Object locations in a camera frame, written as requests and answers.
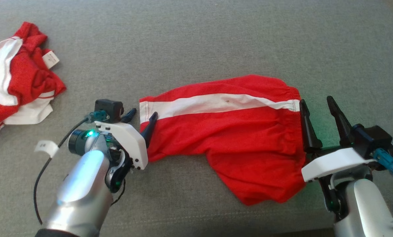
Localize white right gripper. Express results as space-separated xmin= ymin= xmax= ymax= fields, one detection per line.
xmin=299 ymin=95 xmax=377 ymax=183

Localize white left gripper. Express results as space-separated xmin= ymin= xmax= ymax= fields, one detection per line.
xmin=94 ymin=108 xmax=159 ymax=171

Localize red shorts with white stripe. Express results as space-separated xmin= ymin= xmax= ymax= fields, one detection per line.
xmin=139 ymin=75 xmax=307 ymax=206

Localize red Bulls basketball jersey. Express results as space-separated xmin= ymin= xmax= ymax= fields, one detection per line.
xmin=0 ymin=21 xmax=67 ymax=141

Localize large grey sofa seat cushion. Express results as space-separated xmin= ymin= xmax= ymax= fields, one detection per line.
xmin=0 ymin=0 xmax=393 ymax=237

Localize white cable label tag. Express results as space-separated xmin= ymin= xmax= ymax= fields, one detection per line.
xmin=34 ymin=140 xmax=59 ymax=159

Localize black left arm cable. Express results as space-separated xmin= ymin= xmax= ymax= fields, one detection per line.
xmin=33 ymin=110 xmax=110 ymax=225

